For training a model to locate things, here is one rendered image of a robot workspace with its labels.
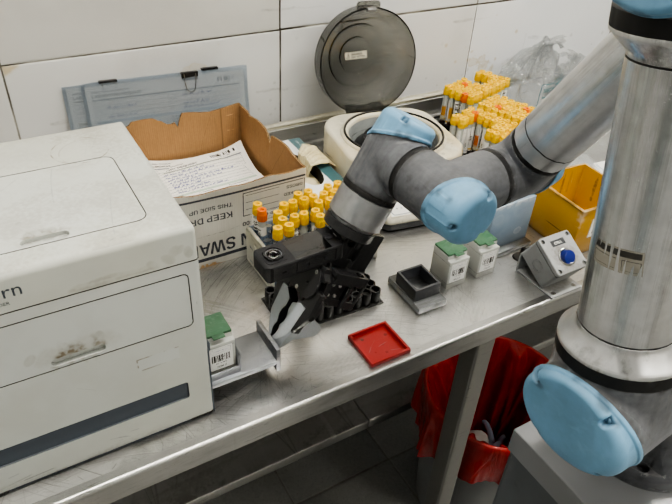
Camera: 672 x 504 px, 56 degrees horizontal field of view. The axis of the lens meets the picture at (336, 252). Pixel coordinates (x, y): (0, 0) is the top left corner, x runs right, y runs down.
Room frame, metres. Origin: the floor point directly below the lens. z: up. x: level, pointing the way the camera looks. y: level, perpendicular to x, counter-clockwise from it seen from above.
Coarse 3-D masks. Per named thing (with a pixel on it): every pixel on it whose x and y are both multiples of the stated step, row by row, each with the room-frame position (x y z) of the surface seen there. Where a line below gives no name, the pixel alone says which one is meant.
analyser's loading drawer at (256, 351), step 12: (240, 336) 0.64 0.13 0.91; (252, 336) 0.64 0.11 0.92; (264, 336) 0.63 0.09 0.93; (240, 348) 0.62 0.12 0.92; (252, 348) 0.62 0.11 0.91; (264, 348) 0.62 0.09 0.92; (276, 348) 0.60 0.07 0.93; (240, 360) 0.58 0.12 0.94; (252, 360) 0.60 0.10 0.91; (264, 360) 0.60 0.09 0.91; (276, 360) 0.60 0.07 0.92; (228, 372) 0.57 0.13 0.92; (240, 372) 0.57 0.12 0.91; (252, 372) 0.58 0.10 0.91; (216, 384) 0.55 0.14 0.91
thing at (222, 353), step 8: (232, 336) 0.58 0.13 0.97; (216, 344) 0.57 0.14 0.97; (224, 344) 0.57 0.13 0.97; (232, 344) 0.58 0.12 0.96; (216, 352) 0.57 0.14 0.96; (224, 352) 0.57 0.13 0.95; (232, 352) 0.58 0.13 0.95; (216, 360) 0.56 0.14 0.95; (224, 360) 0.57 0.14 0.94; (232, 360) 0.58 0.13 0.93; (216, 368) 0.56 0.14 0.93; (224, 368) 0.57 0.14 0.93
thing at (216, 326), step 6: (204, 318) 0.60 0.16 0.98; (210, 318) 0.60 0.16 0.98; (216, 318) 0.60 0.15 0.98; (222, 318) 0.60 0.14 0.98; (210, 324) 0.59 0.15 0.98; (216, 324) 0.59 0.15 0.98; (222, 324) 0.59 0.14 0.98; (228, 324) 0.59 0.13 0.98; (210, 330) 0.58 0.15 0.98; (216, 330) 0.58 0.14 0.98; (222, 330) 0.58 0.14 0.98; (228, 330) 0.58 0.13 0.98; (210, 336) 0.57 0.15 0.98; (216, 336) 0.57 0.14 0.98; (222, 336) 0.57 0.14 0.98
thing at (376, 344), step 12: (384, 324) 0.72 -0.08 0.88; (348, 336) 0.69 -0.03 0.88; (360, 336) 0.69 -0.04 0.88; (372, 336) 0.70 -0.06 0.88; (384, 336) 0.70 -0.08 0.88; (396, 336) 0.69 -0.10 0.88; (360, 348) 0.66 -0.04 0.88; (372, 348) 0.67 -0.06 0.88; (384, 348) 0.67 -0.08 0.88; (396, 348) 0.67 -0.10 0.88; (408, 348) 0.67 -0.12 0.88; (372, 360) 0.65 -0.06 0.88; (384, 360) 0.64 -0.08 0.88
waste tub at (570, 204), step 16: (576, 176) 1.10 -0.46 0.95; (592, 176) 1.08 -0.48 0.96; (544, 192) 1.02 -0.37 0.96; (560, 192) 1.08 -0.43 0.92; (576, 192) 1.10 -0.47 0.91; (592, 192) 1.07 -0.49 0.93; (544, 208) 1.01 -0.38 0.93; (560, 208) 0.98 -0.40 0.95; (576, 208) 0.95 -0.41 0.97; (592, 208) 0.94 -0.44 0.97; (544, 224) 1.00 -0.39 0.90; (560, 224) 0.97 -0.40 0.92; (576, 224) 0.94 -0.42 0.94; (592, 224) 0.95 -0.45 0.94; (576, 240) 0.94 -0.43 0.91
